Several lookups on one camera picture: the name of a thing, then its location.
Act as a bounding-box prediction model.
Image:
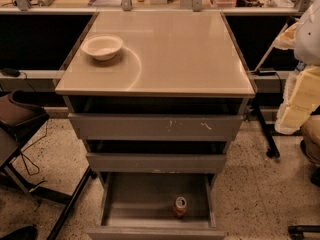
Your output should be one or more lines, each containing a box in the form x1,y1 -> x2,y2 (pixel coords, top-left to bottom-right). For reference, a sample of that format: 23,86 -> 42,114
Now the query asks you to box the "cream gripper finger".
275,65 -> 320,135

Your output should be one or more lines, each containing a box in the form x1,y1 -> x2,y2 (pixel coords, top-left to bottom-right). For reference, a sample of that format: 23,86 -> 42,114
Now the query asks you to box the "red coke can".
172,196 -> 188,219

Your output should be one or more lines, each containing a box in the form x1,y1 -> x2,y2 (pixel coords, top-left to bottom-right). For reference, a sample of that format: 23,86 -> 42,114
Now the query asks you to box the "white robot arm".
275,0 -> 320,135

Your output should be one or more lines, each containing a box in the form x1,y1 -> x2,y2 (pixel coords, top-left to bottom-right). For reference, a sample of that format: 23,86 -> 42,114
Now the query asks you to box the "grey drawer cabinet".
54,10 -> 258,240

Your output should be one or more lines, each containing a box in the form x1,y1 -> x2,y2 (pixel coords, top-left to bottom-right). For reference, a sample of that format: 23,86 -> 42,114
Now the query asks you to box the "bottom grey open drawer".
87,173 -> 225,240

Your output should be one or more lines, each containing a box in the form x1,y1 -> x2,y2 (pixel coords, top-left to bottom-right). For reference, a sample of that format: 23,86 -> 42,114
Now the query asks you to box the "middle grey drawer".
86,153 -> 226,173

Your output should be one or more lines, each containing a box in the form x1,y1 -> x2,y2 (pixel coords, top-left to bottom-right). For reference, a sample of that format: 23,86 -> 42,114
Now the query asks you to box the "top grey drawer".
69,113 -> 242,141

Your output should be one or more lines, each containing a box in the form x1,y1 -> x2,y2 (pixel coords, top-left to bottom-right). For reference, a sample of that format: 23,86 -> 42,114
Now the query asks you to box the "person tan trouser leg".
301,115 -> 320,165

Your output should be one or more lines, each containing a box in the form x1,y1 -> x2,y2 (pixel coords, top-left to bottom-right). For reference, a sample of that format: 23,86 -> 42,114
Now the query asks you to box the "black power adapter right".
257,68 -> 277,76

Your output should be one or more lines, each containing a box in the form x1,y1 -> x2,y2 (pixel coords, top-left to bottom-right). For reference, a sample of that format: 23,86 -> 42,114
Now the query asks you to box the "black power adapter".
257,68 -> 277,76
0,68 -> 20,77

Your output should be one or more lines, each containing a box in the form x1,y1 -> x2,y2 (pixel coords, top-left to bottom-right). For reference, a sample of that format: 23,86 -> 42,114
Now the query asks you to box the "white pole stand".
252,23 -> 288,73

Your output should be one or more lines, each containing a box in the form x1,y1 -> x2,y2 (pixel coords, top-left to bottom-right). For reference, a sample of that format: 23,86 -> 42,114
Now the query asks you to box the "black chair base wheel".
288,225 -> 320,240

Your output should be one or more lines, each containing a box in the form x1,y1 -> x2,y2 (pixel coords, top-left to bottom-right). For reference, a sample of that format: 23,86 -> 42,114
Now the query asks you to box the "white bowl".
81,35 -> 123,61

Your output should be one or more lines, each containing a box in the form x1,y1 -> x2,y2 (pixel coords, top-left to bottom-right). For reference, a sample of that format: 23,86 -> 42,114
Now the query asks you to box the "brown office chair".
0,89 -> 98,240

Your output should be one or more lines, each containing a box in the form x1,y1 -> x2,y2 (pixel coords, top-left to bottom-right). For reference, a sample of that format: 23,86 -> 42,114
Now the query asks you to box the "black power adapter left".
0,68 -> 20,77

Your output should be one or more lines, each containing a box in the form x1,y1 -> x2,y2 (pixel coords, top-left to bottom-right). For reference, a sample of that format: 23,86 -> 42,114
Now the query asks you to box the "black shoe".
0,226 -> 38,240

